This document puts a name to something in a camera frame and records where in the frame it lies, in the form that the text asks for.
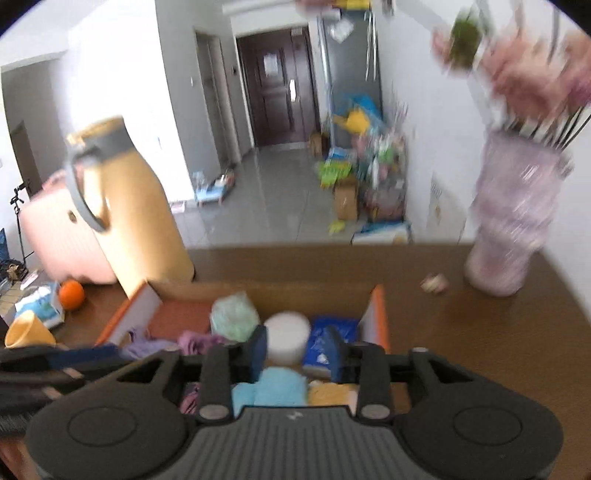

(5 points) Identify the brown cardboard floor box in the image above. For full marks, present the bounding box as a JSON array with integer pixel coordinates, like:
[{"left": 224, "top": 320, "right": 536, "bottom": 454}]
[{"left": 333, "top": 178, "right": 361, "bottom": 222}]

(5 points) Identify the purple woven sachet bag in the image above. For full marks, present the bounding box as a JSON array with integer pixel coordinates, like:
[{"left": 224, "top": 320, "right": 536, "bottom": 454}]
[{"left": 179, "top": 382, "right": 203, "bottom": 415}]

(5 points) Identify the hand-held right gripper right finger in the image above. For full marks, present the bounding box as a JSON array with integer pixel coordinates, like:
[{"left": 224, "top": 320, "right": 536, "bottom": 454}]
[{"left": 323, "top": 324, "right": 476, "bottom": 424}]

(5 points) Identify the lavender towel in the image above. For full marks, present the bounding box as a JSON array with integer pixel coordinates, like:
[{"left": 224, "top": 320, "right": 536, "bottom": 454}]
[{"left": 121, "top": 325, "right": 179, "bottom": 361}]

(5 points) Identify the small printed box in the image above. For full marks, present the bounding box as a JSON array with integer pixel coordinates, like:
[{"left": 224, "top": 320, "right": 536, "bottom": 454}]
[{"left": 15, "top": 282, "right": 66, "bottom": 330}]

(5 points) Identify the pile of colourful toys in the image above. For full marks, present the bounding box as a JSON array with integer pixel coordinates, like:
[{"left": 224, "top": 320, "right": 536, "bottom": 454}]
[{"left": 316, "top": 95, "right": 411, "bottom": 223}]

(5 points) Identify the lavender ribbed vase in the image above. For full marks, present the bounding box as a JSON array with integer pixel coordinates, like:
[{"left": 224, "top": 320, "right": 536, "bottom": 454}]
[{"left": 464, "top": 129, "right": 574, "bottom": 297}]

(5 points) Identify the yellow thermos jug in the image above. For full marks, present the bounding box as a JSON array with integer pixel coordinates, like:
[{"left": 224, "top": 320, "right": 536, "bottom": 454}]
[{"left": 65, "top": 116, "right": 196, "bottom": 299}]

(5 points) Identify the yellow ceramic mug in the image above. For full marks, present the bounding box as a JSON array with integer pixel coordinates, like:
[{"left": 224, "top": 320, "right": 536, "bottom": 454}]
[{"left": 4, "top": 310, "right": 57, "bottom": 350}]

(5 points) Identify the blue plastic packet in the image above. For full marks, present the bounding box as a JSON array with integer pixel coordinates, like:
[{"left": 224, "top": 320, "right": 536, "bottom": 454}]
[{"left": 302, "top": 316, "right": 361, "bottom": 370}]

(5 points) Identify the red orange cardboard box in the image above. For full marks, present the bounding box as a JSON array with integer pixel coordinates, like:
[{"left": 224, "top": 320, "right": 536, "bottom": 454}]
[{"left": 95, "top": 278, "right": 391, "bottom": 414}]

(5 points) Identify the white flat carton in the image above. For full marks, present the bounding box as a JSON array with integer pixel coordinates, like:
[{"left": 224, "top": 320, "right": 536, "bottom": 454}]
[{"left": 352, "top": 222, "right": 413, "bottom": 246}]

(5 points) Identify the purple bath pouf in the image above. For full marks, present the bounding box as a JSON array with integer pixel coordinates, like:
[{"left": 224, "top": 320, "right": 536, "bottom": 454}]
[{"left": 178, "top": 330, "right": 230, "bottom": 356}]

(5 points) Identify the grey side door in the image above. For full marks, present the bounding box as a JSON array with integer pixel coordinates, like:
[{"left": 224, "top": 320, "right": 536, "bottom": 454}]
[{"left": 196, "top": 30, "right": 241, "bottom": 172}]

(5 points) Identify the blue white floor toy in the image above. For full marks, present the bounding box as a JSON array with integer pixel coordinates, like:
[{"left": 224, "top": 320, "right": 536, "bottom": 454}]
[{"left": 193, "top": 170, "right": 234, "bottom": 206}]

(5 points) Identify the dark brown entrance door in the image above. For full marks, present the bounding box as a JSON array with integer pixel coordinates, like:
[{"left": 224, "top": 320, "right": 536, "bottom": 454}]
[{"left": 236, "top": 27, "right": 322, "bottom": 148}]

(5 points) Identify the black tripod stand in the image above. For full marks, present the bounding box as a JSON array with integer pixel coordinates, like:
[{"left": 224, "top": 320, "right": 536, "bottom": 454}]
[{"left": 10, "top": 182, "right": 36, "bottom": 274}]

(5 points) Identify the green bath pouf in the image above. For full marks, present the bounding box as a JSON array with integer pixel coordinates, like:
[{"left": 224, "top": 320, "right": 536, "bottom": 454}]
[{"left": 210, "top": 292, "right": 262, "bottom": 343}]

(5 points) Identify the yellow soft sponge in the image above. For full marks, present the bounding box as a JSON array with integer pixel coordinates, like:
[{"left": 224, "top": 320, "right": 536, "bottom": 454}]
[{"left": 307, "top": 382, "right": 361, "bottom": 414}]

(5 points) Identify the pink hard-shell suitcase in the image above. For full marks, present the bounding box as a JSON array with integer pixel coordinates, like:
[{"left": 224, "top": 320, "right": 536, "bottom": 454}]
[{"left": 21, "top": 170, "right": 119, "bottom": 285}]

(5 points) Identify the small crumpled wrapper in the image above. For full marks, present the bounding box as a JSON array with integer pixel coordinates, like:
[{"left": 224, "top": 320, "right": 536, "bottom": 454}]
[{"left": 420, "top": 273, "right": 450, "bottom": 294}]

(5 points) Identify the light blue bath pouf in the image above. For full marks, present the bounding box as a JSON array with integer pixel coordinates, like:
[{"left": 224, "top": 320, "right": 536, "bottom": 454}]
[{"left": 231, "top": 367, "right": 310, "bottom": 419}]

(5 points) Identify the grey refrigerator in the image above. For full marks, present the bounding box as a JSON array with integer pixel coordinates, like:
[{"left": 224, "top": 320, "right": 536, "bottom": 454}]
[{"left": 322, "top": 9, "right": 383, "bottom": 139}]

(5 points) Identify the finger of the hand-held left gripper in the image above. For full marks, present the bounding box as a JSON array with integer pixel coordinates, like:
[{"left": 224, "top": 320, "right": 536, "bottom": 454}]
[
  {"left": 0, "top": 370, "right": 89, "bottom": 401},
  {"left": 0, "top": 344, "right": 130, "bottom": 373}
]

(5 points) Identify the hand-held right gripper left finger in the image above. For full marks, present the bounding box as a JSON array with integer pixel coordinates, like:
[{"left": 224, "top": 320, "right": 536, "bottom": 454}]
[{"left": 115, "top": 324, "right": 269, "bottom": 424}]

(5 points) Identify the orange fruit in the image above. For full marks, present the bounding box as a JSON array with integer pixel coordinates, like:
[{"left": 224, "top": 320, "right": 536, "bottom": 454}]
[{"left": 58, "top": 279, "right": 86, "bottom": 310}]

